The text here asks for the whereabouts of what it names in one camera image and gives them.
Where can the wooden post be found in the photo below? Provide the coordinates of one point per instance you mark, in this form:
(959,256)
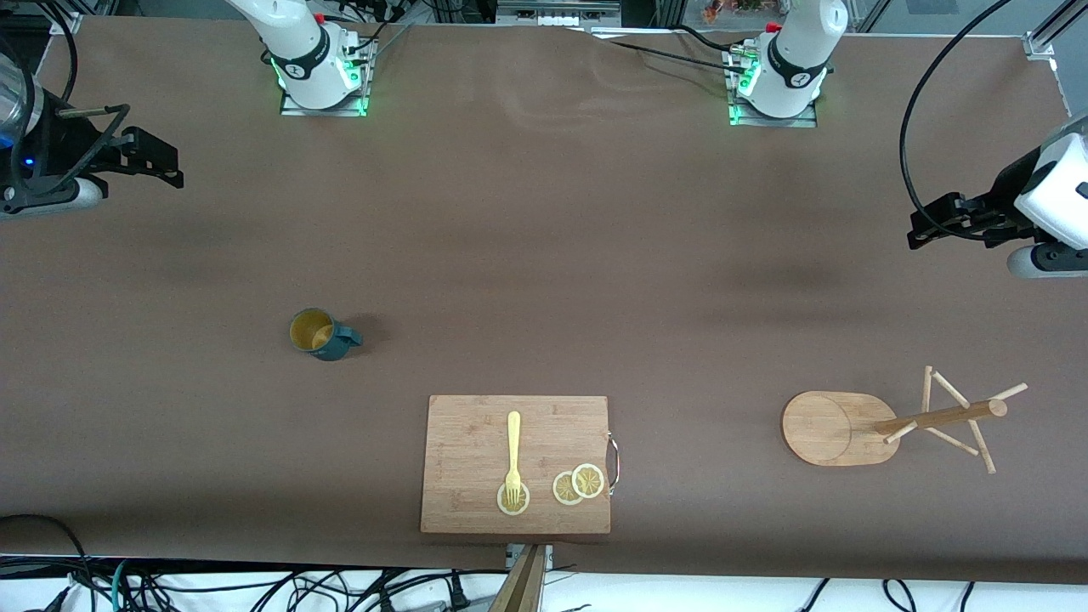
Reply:
(520,591)

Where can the wooden mug rack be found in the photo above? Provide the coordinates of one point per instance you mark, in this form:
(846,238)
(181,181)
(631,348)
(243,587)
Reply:
(829,429)

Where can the grey power strip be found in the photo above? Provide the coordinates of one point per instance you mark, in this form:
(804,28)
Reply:
(557,10)

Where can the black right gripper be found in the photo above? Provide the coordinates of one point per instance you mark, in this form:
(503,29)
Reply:
(70,141)

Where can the lemon slice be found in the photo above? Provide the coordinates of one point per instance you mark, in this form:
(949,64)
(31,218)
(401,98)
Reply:
(563,490)
(588,480)
(501,503)

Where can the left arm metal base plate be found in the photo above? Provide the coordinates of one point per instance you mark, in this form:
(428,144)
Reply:
(741,106)

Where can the teal mug yellow inside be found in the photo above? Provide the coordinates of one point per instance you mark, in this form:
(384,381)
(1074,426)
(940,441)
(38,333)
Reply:
(321,333)

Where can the wooden cutting board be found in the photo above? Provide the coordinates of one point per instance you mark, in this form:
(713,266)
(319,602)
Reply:
(476,459)

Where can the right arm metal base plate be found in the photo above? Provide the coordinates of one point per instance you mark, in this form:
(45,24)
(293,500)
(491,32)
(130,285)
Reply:
(355,85)

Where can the yellow plastic fork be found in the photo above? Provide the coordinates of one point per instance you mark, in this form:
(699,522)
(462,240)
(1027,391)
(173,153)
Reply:
(513,442)

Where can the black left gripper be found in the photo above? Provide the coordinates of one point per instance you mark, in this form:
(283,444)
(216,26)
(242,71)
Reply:
(1004,191)

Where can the metal bracket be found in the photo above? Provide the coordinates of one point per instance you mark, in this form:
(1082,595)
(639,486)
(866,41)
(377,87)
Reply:
(548,557)

